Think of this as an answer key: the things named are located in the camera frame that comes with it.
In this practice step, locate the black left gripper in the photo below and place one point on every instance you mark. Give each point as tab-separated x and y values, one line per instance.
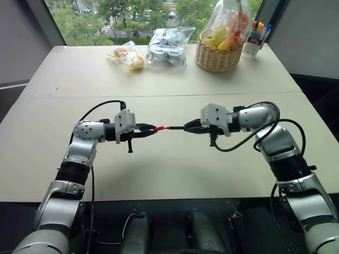
137	135

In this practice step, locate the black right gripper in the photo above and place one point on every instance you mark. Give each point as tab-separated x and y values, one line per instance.
212	132

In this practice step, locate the red marker cap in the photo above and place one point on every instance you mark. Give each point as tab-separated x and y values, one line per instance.
159	128

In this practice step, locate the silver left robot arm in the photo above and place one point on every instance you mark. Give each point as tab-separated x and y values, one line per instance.
84	131

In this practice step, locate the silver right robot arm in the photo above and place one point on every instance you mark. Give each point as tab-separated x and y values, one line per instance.
280	143

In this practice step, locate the white red marker box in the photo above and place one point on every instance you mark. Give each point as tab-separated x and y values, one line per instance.
254	43

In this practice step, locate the red capped marker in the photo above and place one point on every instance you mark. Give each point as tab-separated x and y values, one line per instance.
254	26

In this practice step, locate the orange capped marker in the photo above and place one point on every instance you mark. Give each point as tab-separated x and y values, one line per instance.
261	27

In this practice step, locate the blue capped marker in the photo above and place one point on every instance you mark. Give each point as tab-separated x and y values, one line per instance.
268	29

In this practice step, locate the large golden bread roll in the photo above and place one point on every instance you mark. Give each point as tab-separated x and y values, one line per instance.
134	60

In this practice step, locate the woven wicker basket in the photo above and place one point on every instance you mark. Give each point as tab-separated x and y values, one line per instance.
217	58

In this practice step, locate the clear bag of bread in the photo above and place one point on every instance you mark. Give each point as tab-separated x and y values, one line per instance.
127	56

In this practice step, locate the small pale bread roll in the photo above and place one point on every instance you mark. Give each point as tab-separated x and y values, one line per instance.
121	52

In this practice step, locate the clear bag of grey parts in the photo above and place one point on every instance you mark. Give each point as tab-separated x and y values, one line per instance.
167	46

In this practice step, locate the yellow bananas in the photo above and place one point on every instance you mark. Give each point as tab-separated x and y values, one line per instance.
221	39

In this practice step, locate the dark rounded grey shape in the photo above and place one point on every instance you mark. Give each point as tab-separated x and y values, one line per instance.
201	232

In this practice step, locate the clear bag of fruit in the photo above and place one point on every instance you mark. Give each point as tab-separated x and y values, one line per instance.
225	21

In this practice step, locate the orange round fruit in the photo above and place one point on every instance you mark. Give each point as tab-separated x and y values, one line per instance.
242	19

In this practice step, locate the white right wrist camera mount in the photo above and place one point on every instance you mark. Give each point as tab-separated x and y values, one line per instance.
214	112

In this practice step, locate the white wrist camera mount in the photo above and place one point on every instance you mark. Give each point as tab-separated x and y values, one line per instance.
214	112
124	119

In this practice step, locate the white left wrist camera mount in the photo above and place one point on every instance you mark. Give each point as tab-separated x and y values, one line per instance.
124	119

